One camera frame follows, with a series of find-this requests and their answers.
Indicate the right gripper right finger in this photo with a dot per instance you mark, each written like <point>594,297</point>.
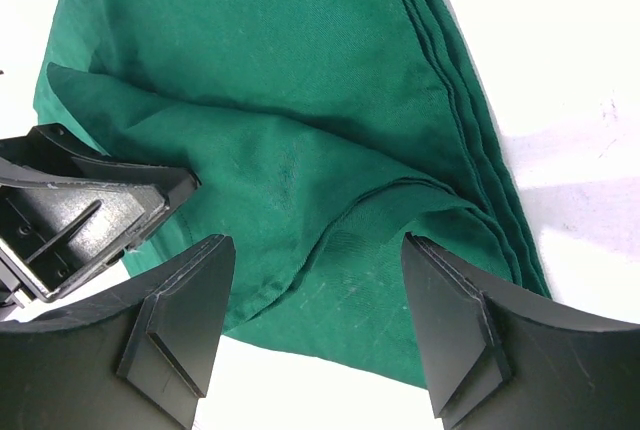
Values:
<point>497,356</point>

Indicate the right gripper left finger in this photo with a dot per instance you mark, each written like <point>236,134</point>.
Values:
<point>138,355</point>

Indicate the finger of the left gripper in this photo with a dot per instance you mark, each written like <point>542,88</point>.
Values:
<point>68,212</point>

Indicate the green surgical cloth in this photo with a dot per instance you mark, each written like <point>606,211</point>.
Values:
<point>322,131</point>

